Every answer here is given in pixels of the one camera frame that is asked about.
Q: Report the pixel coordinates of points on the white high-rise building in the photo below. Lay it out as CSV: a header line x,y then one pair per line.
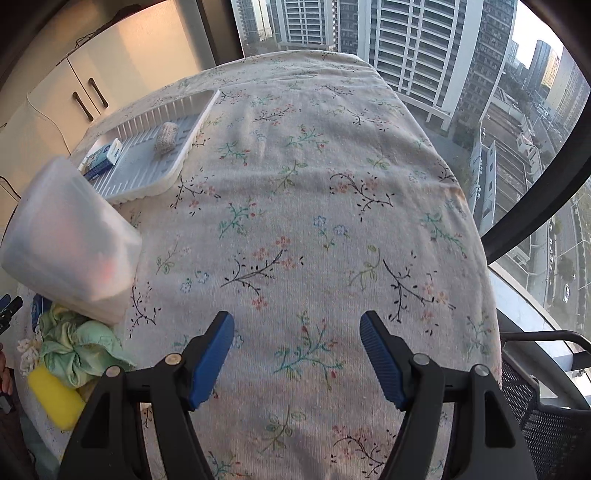
x,y
415,50

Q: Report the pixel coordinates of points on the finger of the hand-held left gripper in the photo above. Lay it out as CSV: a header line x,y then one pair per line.
x,y
9,314

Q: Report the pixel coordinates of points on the white plastic tray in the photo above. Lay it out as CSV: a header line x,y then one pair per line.
x,y
138,170

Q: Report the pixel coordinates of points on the blue and white tissue pack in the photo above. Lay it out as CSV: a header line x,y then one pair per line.
x,y
104,157

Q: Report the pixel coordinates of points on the black mesh chair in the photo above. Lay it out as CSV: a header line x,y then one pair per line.
x,y
545,429

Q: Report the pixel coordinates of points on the yellow sponge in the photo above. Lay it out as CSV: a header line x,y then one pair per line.
x,y
55,397

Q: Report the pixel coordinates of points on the cream cupboard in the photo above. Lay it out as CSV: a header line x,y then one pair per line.
x,y
138,55

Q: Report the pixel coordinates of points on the black window frame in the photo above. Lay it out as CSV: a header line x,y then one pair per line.
x,y
545,194

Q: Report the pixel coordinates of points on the white fluffy flower toy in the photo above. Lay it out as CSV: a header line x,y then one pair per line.
x,y
27,355

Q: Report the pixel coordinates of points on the floral tablecloth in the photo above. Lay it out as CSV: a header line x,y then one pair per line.
x,y
300,207

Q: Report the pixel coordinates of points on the green cloth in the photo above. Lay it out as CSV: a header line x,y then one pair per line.
x,y
83,350

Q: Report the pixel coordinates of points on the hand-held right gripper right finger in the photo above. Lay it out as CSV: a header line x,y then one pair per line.
x,y
381,360

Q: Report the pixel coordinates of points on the blue and white soft item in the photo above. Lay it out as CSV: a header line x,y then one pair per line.
x,y
37,309

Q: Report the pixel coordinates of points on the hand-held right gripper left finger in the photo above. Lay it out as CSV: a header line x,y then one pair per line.
x,y
212,360

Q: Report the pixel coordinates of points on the translucent white plastic container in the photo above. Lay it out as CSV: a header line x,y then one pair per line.
x,y
69,240

